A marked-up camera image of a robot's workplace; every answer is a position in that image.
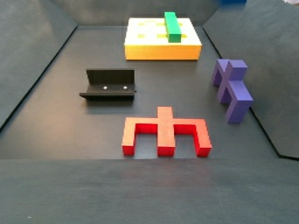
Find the black U-shaped bracket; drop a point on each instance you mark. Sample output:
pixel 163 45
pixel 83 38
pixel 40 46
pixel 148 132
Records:
pixel 109 83

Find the purple cross-shaped block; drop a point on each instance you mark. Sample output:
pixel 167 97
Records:
pixel 227 77

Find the red fork-shaped block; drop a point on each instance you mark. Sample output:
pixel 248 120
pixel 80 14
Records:
pixel 165 126

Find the yellow slotted board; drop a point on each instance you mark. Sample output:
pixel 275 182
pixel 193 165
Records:
pixel 147 42

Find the green rectangular bar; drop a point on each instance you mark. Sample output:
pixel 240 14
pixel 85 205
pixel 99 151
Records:
pixel 172 27

